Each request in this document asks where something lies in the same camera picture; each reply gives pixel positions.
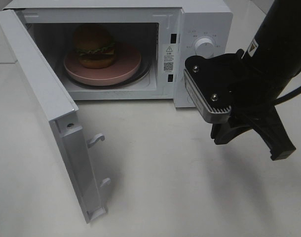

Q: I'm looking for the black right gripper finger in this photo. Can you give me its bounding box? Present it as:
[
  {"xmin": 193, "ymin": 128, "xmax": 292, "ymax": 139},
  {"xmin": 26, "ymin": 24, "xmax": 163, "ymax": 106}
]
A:
[
  {"xmin": 254, "ymin": 107, "xmax": 296, "ymax": 160},
  {"xmin": 211, "ymin": 117, "xmax": 251, "ymax": 145}
]

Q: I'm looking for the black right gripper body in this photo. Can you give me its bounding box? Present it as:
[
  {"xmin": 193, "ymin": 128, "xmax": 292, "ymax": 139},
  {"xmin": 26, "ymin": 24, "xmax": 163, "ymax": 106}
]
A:
[{"xmin": 209, "ymin": 49, "xmax": 296, "ymax": 126}]

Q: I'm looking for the round white door button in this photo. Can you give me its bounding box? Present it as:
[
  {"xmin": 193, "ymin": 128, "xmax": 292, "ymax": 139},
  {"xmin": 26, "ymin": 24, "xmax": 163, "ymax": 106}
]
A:
[{"xmin": 187, "ymin": 95, "xmax": 195, "ymax": 107}]

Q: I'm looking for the pink round plate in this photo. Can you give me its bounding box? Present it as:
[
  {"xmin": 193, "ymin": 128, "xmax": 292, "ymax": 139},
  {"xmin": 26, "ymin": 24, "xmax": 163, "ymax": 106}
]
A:
[{"xmin": 64, "ymin": 43, "xmax": 142, "ymax": 86}]

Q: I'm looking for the toy burger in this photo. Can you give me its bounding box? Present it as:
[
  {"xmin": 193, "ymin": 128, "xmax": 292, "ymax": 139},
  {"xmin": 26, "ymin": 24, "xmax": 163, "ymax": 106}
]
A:
[{"xmin": 73, "ymin": 23, "xmax": 116, "ymax": 69}]

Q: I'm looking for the white microwave door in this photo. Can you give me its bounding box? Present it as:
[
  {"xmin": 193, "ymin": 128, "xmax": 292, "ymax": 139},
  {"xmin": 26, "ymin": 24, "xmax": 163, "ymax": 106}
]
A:
[{"xmin": 0, "ymin": 10, "xmax": 110, "ymax": 223}]

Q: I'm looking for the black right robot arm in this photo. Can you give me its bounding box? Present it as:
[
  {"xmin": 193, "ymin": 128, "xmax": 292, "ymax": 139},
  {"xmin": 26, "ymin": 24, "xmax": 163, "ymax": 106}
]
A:
[{"xmin": 211, "ymin": 0, "xmax": 301, "ymax": 150}]

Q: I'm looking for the upper white microwave knob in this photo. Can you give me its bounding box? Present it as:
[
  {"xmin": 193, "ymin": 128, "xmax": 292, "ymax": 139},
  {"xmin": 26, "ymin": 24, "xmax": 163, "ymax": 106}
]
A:
[{"xmin": 194, "ymin": 36, "xmax": 215, "ymax": 58}]

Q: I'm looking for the glass microwave turntable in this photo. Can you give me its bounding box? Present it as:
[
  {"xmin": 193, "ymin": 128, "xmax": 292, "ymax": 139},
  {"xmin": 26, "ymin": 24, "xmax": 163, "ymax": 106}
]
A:
[{"xmin": 65, "ymin": 61, "xmax": 151, "ymax": 89}]

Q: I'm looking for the white microwave oven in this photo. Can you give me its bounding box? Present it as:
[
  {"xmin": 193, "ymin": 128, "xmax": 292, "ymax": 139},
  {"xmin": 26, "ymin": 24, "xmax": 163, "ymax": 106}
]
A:
[{"xmin": 2, "ymin": 0, "xmax": 233, "ymax": 108}]

